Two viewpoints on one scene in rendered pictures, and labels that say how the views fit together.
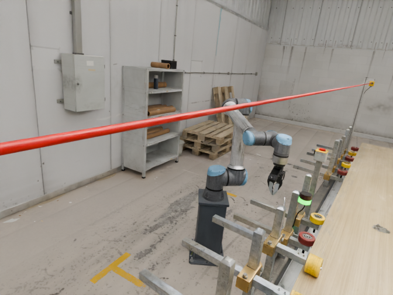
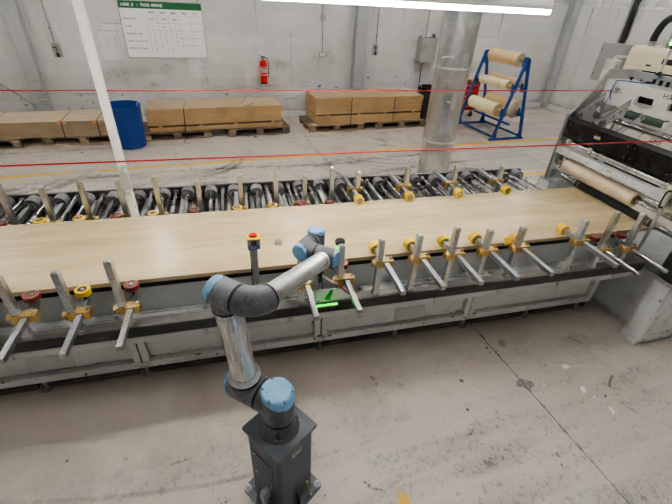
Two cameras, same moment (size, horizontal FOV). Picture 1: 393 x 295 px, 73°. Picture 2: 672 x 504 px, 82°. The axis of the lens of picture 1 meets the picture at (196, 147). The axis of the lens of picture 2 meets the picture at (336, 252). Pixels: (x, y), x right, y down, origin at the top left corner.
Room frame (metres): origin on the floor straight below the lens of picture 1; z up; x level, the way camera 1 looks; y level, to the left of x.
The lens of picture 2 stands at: (2.76, 0.68, 2.33)
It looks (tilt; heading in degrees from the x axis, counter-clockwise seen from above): 33 degrees down; 220
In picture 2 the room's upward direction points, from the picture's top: 3 degrees clockwise
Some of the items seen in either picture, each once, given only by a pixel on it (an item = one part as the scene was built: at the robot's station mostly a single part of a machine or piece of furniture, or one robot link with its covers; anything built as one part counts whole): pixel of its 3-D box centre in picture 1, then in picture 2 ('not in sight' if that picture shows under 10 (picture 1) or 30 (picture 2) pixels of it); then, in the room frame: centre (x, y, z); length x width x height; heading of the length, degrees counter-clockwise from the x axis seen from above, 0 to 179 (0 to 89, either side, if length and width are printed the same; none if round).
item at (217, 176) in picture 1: (216, 176); (276, 400); (2.08, -0.19, 0.79); 0.17 x 0.15 x 0.18; 104
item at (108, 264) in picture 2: (331, 164); (118, 295); (2.30, -1.24, 0.92); 0.03 x 0.03 x 0.48; 56
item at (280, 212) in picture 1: (272, 251); (377, 270); (1.06, -0.40, 0.89); 0.03 x 0.03 x 0.48; 56
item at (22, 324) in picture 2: (327, 158); (20, 329); (2.74, -1.42, 0.84); 0.43 x 0.03 x 0.04; 56
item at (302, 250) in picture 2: (272, 139); (306, 248); (1.63, -0.47, 1.28); 0.12 x 0.12 x 0.09; 14
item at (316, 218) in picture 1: (316, 223); not in sight; (1.38, -0.75, 0.85); 0.08 x 0.08 x 0.11
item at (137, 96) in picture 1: (153, 119); not in sight; (4.05, 0.70, 0.78); 0.90 x 0.45 x 1.55; 151
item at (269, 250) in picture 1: (272, 242); (382, 262); (1.04, -0.39, 0.95); 0.13 x 0.06 x 0.05; 146
